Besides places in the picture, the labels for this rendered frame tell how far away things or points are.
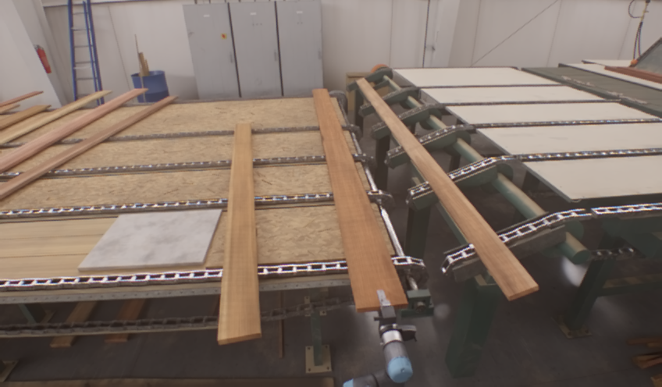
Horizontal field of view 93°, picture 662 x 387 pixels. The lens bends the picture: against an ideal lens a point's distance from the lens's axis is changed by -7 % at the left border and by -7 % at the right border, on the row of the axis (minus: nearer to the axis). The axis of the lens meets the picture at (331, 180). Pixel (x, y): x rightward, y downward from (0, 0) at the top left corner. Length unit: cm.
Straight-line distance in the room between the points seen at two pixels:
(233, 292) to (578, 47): 896
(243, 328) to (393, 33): 677
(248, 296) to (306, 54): 564
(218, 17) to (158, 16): 144
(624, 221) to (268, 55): 588
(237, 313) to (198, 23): 596
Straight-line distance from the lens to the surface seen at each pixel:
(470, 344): 207
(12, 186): 313
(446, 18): 694
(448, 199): 197
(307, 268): 157
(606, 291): 269
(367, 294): 141
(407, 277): 165
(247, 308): 140
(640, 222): 211
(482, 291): 177
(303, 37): 662
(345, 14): 728
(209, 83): 696
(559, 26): 913
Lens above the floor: 190
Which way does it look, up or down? 28 degrees down
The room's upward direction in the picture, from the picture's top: 1 degrees counter-clockwise
